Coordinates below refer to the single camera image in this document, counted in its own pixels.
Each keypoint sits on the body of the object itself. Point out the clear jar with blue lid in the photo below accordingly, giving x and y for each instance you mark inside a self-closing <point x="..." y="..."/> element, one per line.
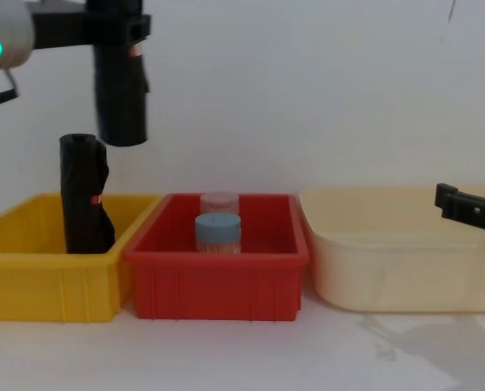
<point x="218" y="230"/>

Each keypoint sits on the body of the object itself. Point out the yellow plastic bin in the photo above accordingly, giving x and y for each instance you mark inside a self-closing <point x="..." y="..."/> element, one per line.
<point x="30" y="281"/>

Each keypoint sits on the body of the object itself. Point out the red plastic bin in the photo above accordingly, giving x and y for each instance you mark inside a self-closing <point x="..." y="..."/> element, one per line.
<point x="217" y="285"/>

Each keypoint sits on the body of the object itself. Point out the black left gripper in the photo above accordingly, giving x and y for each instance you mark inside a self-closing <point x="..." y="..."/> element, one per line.
<point x="63" y="30"/>

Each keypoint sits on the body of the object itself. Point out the cream plastic tub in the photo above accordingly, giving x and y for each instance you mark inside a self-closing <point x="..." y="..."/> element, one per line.
<point x="397" y="269"/>

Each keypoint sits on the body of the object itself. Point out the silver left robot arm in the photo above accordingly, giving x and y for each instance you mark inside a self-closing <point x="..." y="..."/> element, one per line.
<point x="5" y="28"/>

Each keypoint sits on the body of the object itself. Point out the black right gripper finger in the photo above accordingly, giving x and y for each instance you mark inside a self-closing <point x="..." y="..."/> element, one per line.
<point x="470" y="213"/>

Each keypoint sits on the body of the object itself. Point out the clear plastic jar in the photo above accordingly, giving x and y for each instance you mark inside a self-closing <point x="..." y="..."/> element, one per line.
<point x="219" y="202"/>

